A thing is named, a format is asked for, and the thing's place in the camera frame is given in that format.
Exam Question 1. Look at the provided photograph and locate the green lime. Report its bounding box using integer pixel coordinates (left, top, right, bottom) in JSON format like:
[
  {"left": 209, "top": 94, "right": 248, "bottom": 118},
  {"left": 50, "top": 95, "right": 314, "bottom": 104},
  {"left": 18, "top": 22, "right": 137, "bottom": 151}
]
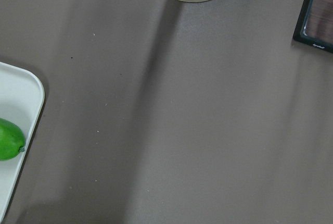
[{"left": 1, "top": 118, "right": 25, "bottom": 161}]

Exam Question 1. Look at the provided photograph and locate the cream plastic tray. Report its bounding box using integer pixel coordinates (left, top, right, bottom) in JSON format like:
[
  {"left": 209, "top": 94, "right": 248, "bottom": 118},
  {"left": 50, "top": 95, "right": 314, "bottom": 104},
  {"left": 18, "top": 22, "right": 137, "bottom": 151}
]
[{"left": 1, "top": 63, "right": 45, "bottom": 220}]

